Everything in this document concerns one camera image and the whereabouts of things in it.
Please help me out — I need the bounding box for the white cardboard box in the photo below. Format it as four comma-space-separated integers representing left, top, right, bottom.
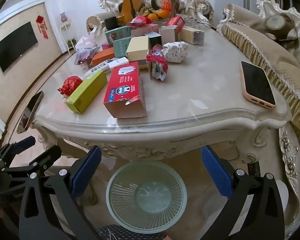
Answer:
107, 57, 129, 71

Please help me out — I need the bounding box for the teal cardboard box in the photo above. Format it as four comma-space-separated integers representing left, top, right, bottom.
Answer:
105, 26, 131, 45
112, 37, 133, 58

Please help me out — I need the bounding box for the printed paper ball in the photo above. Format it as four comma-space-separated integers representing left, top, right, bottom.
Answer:
162, 41, 189, 64

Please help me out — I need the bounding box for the pale pink cardboard box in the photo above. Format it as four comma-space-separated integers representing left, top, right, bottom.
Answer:
130, 24, 160, 37

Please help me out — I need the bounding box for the large red cardboard box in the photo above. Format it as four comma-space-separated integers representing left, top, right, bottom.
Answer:
103, 61, 147, 119

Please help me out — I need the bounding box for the dark dotted stool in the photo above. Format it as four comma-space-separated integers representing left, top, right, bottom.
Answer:
97, 224, 166, 240

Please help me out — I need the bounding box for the ornate cream coffee table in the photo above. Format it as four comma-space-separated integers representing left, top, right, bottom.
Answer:
31, 17, 294, 170

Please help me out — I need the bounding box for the ornate cream sofa with fringe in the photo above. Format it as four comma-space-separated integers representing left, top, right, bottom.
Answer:
216, 0, 300, 205

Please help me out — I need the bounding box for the red snack bag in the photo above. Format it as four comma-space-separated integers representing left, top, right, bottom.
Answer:
156, 0, 175, 13

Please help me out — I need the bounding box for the long white packet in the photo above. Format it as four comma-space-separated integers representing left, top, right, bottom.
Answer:
82, 59, 113, 80

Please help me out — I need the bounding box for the green mesh wastebasket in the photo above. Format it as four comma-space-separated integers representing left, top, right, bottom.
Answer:
105, 161, 188, 234

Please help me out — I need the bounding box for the smartphone in pink case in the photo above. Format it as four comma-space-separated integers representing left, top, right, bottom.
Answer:
240, 61, 276, 109

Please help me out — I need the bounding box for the yellow paper bag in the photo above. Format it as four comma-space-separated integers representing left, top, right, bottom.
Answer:
120, 0, 146, 22

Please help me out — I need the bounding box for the red plastic packet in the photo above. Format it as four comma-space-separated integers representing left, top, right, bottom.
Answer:
126, 15, 153, 27

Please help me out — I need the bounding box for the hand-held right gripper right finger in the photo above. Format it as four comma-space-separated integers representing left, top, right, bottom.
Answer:
201, 145, 286, 240

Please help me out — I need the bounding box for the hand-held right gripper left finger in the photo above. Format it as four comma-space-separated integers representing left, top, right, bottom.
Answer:
19, 145, 103, 240

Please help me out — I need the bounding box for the wall-mounted black television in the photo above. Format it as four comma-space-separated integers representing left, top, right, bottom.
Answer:
0, 21, 39, 73

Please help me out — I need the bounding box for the cream cardboard box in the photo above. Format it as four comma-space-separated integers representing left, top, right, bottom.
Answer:
126, 35, 150, 61

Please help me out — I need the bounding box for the black speaker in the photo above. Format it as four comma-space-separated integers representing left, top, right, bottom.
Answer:
104, 17, 118, 32

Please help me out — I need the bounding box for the red and white wrapper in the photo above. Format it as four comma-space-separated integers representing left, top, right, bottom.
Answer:
146, 44, 169, 82

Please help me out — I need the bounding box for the translucent white plastic bag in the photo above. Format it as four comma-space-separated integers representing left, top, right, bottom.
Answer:
74, 35, 102, 67

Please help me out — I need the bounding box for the orange cardboard box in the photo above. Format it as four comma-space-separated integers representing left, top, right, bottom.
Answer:
91, 47, 115, 66

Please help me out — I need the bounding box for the grey cardboard box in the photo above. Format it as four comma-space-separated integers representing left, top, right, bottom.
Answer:
160, 25, 178, 46

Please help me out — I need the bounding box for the red knot wall decoration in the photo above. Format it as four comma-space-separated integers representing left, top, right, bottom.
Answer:
36, 15, 49, 40

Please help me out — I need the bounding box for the yellow-green cardboard box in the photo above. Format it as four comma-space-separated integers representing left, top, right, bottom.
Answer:
66, 70, 108, 114

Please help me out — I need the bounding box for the silver smartphone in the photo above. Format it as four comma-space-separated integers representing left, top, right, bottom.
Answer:
16, 91, 44, 134

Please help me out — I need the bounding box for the white side stand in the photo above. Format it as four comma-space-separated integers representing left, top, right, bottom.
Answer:
59, 20, 77, 53

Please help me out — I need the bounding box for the small red cardboard box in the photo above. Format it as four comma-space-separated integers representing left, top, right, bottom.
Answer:
165, 16, 186, 30

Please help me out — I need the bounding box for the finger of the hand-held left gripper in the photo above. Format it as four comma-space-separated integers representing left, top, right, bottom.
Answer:
1, 144, 62, 175
0, 135, 37, 165

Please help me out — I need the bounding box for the black cardboard box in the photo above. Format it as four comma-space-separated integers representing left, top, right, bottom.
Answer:
149, 34, 162, 48

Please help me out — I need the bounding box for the tan cardboard box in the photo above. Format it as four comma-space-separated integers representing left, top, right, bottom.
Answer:
178, 27, 205, 46

